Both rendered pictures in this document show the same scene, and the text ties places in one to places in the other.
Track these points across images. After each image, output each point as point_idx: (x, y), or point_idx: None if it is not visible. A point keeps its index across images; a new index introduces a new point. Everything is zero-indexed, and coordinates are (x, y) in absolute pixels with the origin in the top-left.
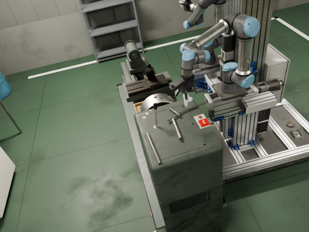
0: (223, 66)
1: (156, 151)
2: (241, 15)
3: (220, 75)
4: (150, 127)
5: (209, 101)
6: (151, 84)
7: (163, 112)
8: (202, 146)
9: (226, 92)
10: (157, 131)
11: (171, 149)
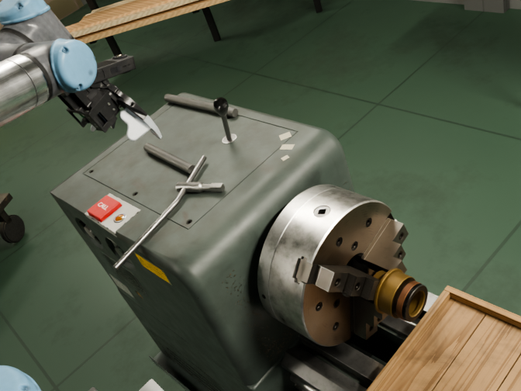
0: (23, 378)
1: (186, 101)
2: None
3: None
4: (243, 129)
5: (153, 383)
6: None
7: (241, 174)
8: (94, 165)
9: None
10: (219, 132)
11: (160, 127)
